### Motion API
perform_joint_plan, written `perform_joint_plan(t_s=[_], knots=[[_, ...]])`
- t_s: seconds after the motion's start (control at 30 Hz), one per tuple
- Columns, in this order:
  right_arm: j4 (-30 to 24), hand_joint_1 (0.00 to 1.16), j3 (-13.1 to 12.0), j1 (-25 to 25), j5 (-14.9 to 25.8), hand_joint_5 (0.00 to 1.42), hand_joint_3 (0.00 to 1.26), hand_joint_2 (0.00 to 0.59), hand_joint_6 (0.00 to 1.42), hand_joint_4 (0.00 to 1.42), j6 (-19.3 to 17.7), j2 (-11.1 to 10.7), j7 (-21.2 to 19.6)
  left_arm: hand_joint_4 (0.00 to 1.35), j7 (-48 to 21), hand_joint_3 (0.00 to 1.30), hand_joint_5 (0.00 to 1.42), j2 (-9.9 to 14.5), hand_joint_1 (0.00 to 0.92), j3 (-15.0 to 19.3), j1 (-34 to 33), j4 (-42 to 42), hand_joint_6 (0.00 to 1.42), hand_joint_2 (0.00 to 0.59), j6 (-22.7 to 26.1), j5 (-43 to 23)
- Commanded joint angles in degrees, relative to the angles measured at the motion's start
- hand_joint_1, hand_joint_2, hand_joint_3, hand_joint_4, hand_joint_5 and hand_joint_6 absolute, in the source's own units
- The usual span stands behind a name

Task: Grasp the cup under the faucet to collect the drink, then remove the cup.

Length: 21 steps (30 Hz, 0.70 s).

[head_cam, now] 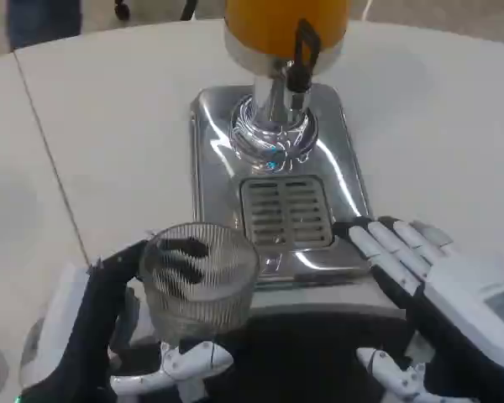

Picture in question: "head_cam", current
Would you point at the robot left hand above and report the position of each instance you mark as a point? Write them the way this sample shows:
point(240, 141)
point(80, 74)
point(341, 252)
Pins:
point(73, 336)

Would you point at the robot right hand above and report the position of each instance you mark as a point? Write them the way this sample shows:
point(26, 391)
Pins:
point(449, 319)

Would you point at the clear ribbed glass cup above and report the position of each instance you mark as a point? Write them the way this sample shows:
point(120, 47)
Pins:
point(201, 294)

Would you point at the steel drip tray grid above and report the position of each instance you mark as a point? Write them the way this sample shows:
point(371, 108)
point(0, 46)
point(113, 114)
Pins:
point(286, 212)

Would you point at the black dispenser tap lever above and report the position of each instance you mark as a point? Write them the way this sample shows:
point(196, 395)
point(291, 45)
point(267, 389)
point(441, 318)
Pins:
point(306, 46)

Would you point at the person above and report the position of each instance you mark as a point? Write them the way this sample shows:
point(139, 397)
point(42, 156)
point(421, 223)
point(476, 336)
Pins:
point(42, 21)

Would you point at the black chair caster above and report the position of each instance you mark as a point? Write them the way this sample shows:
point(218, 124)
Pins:
point(122, 8)

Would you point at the orange juice dispenser steel base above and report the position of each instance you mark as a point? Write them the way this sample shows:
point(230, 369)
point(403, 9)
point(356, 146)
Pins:
point(277, 33)

